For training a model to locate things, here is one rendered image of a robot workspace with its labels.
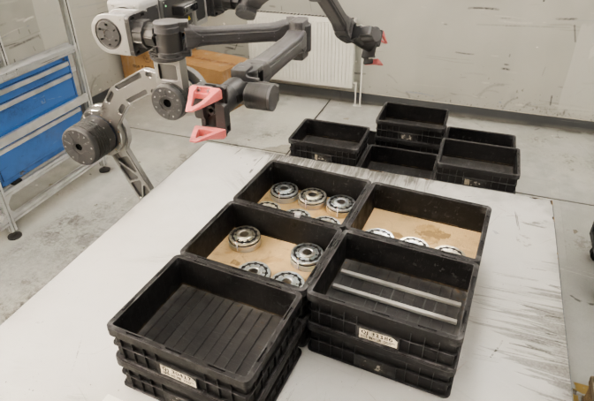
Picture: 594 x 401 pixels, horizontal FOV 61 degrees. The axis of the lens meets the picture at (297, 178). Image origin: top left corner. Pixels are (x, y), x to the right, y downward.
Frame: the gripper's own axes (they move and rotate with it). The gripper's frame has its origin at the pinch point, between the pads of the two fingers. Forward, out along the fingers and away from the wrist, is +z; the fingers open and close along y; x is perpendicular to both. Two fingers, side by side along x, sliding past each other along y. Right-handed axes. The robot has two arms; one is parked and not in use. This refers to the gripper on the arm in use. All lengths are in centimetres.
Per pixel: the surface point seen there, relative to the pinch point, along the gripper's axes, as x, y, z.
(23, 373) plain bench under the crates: 54, 75, 16
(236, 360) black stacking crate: -5, 63, 2
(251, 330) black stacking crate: -4, 62, -8
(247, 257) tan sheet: 9, 62, -34
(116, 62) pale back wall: 276, 112, -315
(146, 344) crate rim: 13, 52, 12
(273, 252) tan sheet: 2, 62, -39
